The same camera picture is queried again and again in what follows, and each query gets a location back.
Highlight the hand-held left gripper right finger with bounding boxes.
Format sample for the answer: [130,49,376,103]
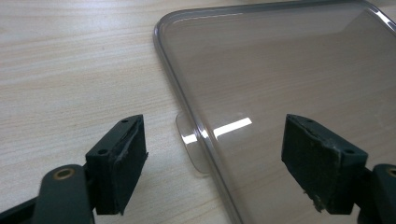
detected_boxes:
[280,113,369,216]

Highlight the clear grey plastic lid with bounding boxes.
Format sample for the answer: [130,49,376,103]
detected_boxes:
[152,0,396,224]

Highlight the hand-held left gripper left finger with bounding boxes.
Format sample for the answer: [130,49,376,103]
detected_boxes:
[85,114,149,217]

